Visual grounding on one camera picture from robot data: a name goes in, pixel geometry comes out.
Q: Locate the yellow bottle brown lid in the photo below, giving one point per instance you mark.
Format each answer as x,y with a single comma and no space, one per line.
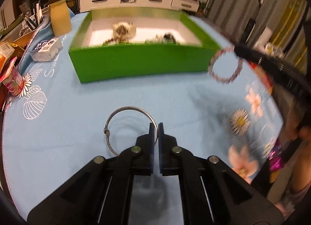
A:
59,17

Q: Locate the silver bangle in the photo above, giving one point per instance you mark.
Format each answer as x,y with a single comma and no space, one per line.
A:
124,124

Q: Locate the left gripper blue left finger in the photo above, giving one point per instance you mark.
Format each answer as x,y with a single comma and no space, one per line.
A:
152,138

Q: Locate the right hand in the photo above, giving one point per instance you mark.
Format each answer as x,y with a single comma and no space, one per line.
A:
293,119

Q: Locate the blue floral tablecloth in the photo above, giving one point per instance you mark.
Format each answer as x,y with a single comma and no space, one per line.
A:
55,130

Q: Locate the pink milk carton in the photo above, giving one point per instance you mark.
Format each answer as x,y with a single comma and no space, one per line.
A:
11,78

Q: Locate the green cardboard box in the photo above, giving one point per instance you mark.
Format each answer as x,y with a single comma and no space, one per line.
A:
96,55

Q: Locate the tissue pack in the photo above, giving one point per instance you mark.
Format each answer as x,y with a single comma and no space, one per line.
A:
46,50

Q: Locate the grey curtain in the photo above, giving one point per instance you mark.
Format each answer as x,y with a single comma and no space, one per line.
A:
279,22

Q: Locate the white wrist watch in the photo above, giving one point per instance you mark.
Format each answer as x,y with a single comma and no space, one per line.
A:
124,31

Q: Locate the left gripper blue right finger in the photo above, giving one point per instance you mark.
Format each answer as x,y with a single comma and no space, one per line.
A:
160,144

